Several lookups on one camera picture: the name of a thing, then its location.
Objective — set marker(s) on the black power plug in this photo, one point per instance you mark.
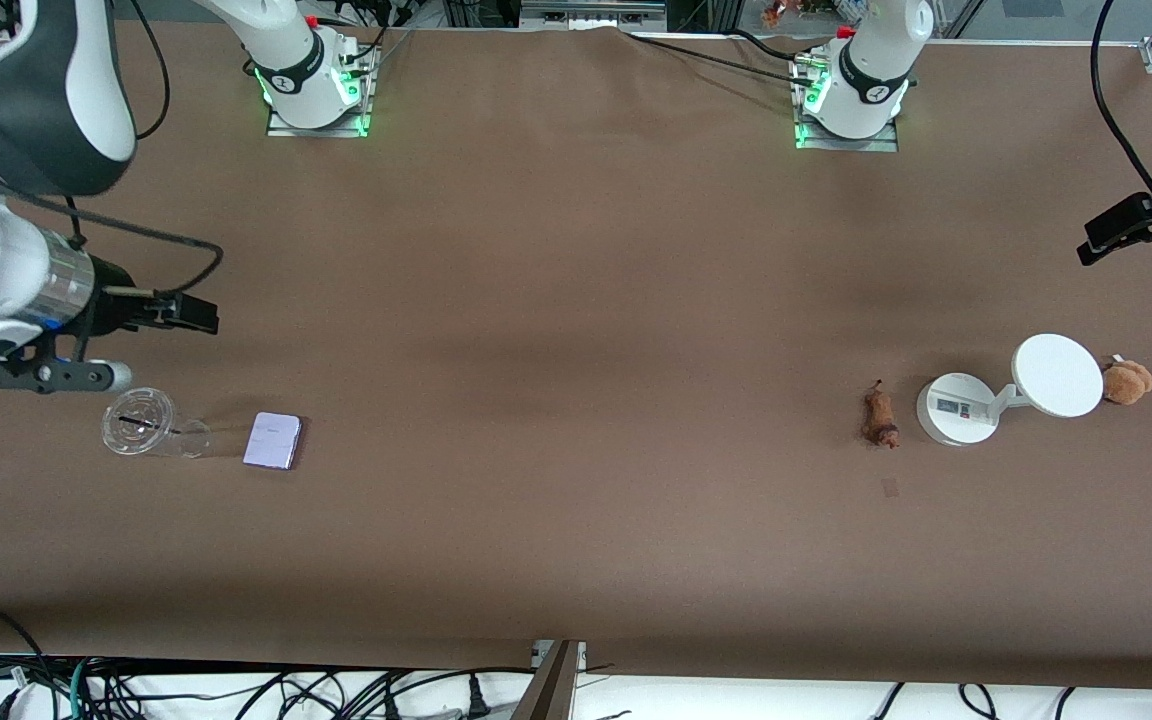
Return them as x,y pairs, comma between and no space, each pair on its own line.
477,700

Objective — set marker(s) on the clear plastic cup with lid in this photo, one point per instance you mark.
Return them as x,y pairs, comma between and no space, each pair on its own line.
139,420

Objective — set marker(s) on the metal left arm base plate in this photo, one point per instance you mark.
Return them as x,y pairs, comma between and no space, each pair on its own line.
846,145

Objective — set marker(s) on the aluminium table frame beam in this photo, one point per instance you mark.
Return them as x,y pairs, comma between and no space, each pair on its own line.
551,690

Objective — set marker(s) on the colourful background toys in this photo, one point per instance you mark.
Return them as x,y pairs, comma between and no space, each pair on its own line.
806,10

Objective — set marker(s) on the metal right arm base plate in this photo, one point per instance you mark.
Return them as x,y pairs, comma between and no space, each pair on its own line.
316,132

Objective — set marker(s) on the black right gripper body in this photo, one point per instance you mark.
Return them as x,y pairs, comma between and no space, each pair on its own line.
113,304

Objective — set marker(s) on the grey metal rack unit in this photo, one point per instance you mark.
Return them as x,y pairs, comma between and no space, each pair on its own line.
591,14

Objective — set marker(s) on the brown table cover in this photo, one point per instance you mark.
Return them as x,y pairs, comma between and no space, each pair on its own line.
636,520

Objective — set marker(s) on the white round lamp on stand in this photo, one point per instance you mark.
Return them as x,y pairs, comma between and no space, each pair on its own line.
1058,375

